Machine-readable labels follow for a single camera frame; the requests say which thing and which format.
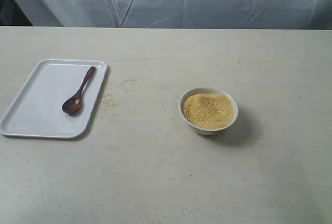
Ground white rectangular plastic tray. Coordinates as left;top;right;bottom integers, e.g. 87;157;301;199
1;59;107;139

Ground white backdrop curtain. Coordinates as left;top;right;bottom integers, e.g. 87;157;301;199
15;0;331;30

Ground white ceramic bowl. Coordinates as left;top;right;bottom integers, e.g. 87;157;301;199
178;87;239;135

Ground spilled yellow millet pile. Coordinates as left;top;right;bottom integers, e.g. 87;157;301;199
99;75;149;110

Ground yellow grain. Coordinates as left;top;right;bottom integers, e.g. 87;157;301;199
183;93;234;129

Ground dark brown wooden spoon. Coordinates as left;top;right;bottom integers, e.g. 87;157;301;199
62;66;96;114

